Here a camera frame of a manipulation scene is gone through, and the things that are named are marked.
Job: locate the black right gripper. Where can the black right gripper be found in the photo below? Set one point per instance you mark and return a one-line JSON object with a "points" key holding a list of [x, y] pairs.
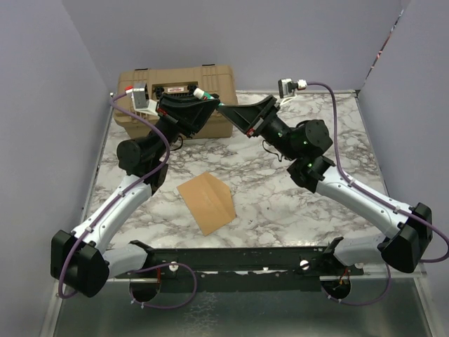
{"points": [[252, 119]]}

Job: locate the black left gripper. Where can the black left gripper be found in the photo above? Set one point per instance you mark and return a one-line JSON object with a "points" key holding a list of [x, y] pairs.
{"points": [[185, 114]]}

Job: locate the green white glue stick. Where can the green white glue stick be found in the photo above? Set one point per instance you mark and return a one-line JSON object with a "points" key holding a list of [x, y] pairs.
{"points": [[208, 99]]}

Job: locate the brown paper envelope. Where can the brown paper envelope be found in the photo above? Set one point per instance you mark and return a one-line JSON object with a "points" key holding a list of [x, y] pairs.
{"points": [[209, 201]]}

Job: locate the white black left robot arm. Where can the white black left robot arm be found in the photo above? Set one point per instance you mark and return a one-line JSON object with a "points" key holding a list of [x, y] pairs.
{"points": [[80, 259]]}

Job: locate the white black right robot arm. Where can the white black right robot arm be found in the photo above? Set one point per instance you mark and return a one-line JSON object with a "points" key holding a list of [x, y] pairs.
{"points": [[403, 238]]}

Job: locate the tan plastic tool case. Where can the tan plastic tool case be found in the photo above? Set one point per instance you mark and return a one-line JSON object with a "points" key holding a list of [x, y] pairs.
{"points": [[180, 83]]}

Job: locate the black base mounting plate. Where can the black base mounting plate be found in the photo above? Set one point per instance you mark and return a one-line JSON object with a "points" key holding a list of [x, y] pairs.
{"points": [[241, 269]]}

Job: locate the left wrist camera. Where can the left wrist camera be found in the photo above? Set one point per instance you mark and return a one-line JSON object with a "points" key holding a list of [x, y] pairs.
{"points": [[141, 100]]}

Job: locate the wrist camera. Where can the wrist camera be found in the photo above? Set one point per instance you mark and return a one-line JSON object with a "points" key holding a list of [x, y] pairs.
{"points": [[288, 89], [141, 100]]}

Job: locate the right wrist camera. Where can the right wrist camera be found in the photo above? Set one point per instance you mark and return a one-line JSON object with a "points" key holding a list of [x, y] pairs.
{"points": [[288, 89]]}

